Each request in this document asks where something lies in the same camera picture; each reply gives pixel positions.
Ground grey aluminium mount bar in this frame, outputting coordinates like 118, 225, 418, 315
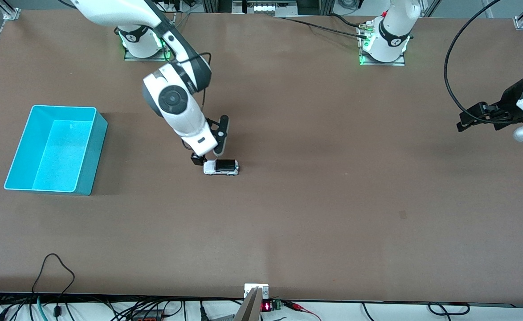
234, 288, 262, 321

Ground black box orange buttons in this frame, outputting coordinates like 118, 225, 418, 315
130, 310, 166, 321

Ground red clip lead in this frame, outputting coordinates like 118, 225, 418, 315
284, 301, 322, 321

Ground lit metal control device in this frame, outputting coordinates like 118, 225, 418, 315
232, 0, 298, 17

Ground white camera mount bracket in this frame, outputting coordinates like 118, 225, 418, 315
244, 284, 270, 299

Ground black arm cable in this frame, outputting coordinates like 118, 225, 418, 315
444, 0, 505, 124
172, 52, 212, 117

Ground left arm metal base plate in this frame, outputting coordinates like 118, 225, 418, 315
357, 22, 406, 66

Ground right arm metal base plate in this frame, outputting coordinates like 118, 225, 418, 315
123, 12, 173, 62

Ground thin black looped cable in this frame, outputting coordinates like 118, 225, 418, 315
32, 253, 76, 318

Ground turquoise plastic bin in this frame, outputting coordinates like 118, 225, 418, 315
4, 105, 109, 196

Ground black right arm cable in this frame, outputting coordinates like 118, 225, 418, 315
172, 52, 212, 117

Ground coiled black cable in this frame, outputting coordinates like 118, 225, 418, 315
428, 302, 470, 316

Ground black table cable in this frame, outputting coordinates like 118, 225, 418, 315
284, 18, 369, 40
328, 13, 367, 28

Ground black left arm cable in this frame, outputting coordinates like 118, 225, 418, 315
444, 0, 505, 124

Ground white jeep toy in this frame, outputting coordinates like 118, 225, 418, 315
203, 158, 240, 176

